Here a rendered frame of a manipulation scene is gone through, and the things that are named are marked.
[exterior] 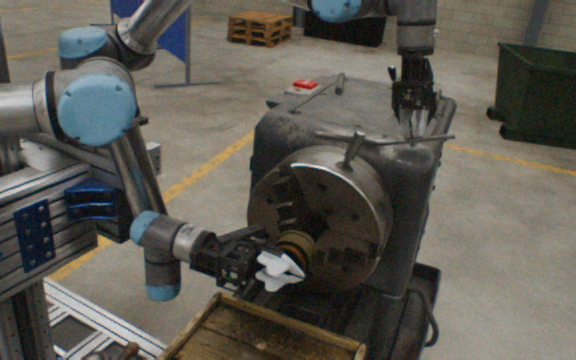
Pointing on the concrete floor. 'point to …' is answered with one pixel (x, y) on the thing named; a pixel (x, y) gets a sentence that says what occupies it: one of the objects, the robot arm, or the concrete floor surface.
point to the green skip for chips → (548, 96)
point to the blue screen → (174, 40)
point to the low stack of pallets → (259, 28)
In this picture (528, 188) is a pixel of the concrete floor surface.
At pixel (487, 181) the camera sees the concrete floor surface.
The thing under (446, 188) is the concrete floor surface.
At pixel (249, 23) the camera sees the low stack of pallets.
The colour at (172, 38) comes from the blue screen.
